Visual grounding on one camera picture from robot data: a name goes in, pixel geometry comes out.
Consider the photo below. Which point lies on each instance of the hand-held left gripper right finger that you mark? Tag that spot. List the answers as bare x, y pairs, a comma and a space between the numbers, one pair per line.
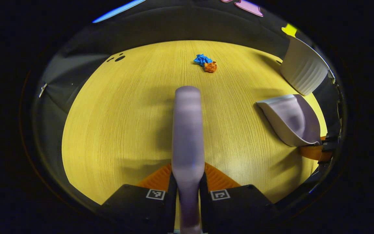
239, 208

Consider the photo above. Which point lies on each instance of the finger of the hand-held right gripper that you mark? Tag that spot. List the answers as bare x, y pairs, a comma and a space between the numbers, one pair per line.
317, 152

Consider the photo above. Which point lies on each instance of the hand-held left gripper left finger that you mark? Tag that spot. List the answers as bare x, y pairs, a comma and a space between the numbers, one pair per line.
135, 208

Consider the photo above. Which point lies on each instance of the white ribbed garbage bin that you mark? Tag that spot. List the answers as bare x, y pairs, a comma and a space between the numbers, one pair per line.
304, 70

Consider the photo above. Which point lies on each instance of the small pink broom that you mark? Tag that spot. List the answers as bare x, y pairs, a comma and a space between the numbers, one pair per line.
187, 130

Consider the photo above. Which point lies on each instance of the orange paper scrap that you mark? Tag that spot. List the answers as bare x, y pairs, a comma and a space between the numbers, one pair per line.
210, 67

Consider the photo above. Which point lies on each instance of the blue paper scrap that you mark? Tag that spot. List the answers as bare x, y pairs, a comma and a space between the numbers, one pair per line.
201, 59

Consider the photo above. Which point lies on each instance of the wooden desktop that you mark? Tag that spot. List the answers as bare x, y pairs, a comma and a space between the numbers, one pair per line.
118, 123

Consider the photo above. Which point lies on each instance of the silver metal clip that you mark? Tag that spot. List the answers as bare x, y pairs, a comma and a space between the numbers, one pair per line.
42, 90

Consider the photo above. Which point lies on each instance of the black backdrop cloth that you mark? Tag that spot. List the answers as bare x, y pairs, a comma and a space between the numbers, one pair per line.
174, 26

